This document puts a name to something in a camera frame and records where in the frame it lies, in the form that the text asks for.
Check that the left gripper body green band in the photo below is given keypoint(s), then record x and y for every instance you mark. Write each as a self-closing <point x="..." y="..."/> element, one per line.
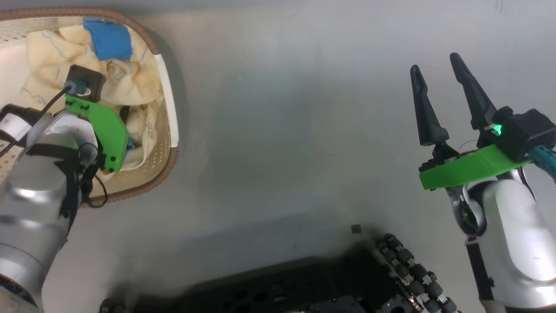
<point x="110" y="134"/>

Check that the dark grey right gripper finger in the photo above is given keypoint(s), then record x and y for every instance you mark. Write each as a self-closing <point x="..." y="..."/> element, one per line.
<point x="428" y="117"/>
<point x="475" y="100"/>

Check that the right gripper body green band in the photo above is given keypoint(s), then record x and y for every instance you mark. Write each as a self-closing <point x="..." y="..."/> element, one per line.
<point x="469" y="171"/>

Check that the cream garment with blue cuffs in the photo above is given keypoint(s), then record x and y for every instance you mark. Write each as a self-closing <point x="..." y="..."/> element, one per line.
<point x="130" y="82"/>

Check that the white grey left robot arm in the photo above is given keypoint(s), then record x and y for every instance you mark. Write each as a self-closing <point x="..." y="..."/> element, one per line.
<point x="34" y="200"/>

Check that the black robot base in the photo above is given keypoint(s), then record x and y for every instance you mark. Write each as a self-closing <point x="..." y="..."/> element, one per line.
<point x="278" y="287"/>

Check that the cream laundry basket brown rim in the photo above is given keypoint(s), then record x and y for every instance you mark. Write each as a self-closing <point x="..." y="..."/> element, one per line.
<point x="160" y="148"/>

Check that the black roller wheel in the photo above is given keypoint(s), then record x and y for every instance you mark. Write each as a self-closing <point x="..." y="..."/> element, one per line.
<point x="412" y="269"/>

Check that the small black floor marker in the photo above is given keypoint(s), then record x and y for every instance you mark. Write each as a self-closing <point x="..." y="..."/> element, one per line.
<point x="356" y="229"/>

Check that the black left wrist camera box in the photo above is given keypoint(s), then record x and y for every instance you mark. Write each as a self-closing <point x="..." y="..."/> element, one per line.
<point x="89" y="78"/>

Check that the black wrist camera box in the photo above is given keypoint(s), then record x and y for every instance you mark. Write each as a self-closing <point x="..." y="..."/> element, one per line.
<point x="527" y="132"/>
<point x="89" y="78"/>

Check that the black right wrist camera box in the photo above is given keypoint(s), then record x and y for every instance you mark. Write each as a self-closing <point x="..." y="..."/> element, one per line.
<point x="527" y="132"/>

